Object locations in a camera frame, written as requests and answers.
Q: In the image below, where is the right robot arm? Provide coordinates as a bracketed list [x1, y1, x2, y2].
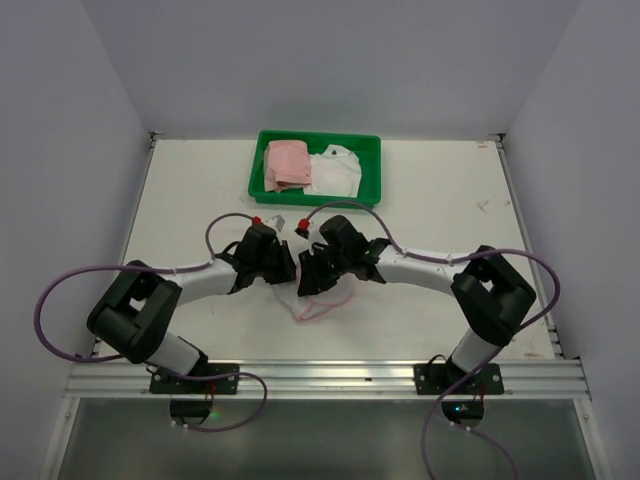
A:
[297, 215, 537, 378]

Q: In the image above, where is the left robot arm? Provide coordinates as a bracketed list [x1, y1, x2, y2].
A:
[87, 224, 296, 376]

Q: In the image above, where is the white bra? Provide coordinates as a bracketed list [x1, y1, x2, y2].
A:
[303, 145, 362, 198]

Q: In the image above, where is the pink bra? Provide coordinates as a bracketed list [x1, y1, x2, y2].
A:
[263, 140, 311, 192]

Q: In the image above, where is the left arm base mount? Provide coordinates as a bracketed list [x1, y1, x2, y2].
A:
[149, 363, 239, 426]

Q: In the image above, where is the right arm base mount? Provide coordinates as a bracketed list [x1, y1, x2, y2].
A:
[413, 354, 505, 428]

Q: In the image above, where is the aluminium mounting rail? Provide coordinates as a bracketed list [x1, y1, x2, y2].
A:
[63, 359, 590, 400]

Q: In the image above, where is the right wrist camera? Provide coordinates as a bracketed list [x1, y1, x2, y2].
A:
[295, 218, 327, 250]

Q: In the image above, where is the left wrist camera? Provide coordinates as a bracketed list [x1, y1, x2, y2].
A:
[264, 215, 286, 233]

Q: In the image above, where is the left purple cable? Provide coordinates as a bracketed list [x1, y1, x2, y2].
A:
[33, 212, 264, 362]

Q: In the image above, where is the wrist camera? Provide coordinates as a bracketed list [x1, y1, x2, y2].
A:
[264, 215, 286, 233]
[295, 218, 327, 250]

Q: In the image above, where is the white mesh laundry bag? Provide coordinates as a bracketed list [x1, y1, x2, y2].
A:
[272, 239, 355, 323]

